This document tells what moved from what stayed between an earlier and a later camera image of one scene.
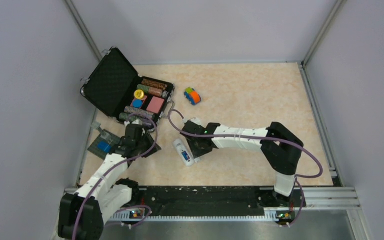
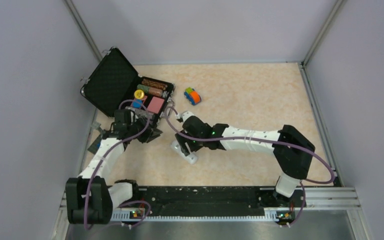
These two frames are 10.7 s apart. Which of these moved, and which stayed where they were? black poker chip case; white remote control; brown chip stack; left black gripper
Moved: left black gripper
Stayed: white remote control; brown chip stack; black poker chip case
